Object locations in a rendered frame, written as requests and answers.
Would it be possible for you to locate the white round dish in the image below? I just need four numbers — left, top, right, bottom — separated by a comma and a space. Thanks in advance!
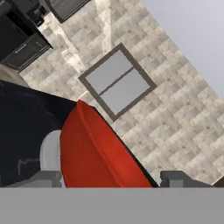
38, 129, 63, 173

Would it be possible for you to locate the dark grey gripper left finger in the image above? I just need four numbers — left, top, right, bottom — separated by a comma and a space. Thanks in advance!
6, 171, 65, 188

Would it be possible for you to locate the red plate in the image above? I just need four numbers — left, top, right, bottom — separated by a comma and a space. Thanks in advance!
59, 99, 154, 188

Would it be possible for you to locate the grey framed window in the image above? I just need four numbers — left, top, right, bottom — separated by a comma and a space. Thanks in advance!
77, 42, 158, 123

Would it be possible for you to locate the dark framed wall cabinet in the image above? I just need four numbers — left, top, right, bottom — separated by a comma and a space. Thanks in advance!
43, 0, 92, 25

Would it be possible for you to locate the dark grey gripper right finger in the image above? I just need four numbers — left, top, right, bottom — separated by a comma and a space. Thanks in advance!
159, 170, 214, 188

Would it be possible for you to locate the dark kitchen cabinet run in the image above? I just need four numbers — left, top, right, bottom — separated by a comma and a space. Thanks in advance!
0, 0, 54, 74

